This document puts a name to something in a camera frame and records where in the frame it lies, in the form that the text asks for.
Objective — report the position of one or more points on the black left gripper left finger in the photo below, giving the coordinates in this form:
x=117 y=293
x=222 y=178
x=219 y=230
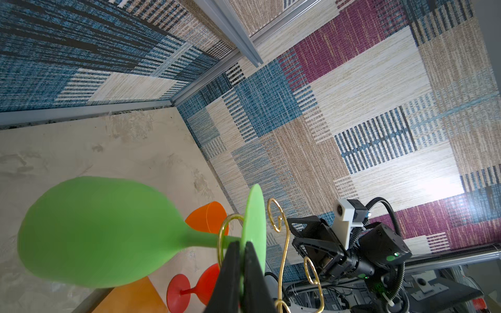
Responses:
x=226 y=295

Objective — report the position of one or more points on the orange wine glass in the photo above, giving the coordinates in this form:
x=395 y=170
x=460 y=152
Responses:
x=208 y=218

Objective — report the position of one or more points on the gold wire glass rack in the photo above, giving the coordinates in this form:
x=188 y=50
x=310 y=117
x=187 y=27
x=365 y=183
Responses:
x=280 y=226

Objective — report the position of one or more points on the green wine glass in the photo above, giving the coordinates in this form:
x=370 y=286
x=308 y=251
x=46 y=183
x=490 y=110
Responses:
x=101 y=232

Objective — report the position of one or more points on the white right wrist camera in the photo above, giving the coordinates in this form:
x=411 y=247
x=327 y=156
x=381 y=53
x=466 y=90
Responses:
x=349 y=214

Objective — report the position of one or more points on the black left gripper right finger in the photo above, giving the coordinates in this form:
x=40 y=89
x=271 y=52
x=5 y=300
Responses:
x=256 y=297

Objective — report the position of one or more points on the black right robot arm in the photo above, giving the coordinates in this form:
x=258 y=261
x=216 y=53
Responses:
x=374 y=253

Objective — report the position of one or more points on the red wine glass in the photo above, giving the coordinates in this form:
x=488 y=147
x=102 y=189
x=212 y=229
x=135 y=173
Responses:
x=179 y=290

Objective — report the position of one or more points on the wooden rack base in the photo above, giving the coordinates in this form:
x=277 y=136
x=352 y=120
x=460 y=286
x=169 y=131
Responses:
x=140 y=296

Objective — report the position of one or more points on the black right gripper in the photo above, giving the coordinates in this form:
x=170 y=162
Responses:
x=315 y=239

